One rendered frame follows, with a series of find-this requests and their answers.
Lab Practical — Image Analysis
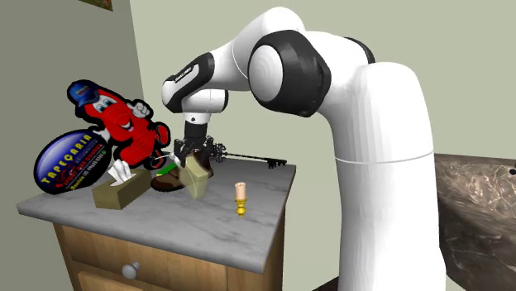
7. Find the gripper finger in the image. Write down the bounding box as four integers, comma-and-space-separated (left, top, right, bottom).
203, 136, 216, 161
173, 138, 191, 169

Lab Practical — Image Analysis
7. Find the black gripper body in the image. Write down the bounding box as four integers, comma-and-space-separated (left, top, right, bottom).
183, 121, 211, 151

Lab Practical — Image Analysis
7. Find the green and white stick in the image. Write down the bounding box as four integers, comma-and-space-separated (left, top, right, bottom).
155, 153, 182, 177

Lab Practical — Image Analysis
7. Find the tan wedge-shaped box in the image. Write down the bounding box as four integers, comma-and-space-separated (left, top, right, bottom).
179, 155, 214, 201

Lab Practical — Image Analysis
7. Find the brown leather shoe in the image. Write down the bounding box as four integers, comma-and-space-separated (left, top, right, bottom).
150, 150, 215, 193

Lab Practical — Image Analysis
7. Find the black ornate key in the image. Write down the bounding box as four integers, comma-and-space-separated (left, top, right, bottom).
209, 142, 289, 169

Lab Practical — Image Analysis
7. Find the candle in gold holder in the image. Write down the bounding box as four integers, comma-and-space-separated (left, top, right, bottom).
234, 181, 248, 217

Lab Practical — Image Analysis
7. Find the red cartoon figure sign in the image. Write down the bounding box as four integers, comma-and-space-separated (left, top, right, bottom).
33, 79, 173, 196

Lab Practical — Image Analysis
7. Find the wooden cabinet with marble top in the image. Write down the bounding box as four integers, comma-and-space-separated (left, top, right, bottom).
16, 156, 298, 291

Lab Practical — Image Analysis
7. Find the tan tissue box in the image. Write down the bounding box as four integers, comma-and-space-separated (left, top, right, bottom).
91, 160, 152, 211

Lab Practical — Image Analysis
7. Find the brown marbled counter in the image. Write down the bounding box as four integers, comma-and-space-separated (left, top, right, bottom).
432, 152, 516, 291

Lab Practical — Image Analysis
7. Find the wall picture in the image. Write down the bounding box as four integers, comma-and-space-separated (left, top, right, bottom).
78, 0, 114, 12

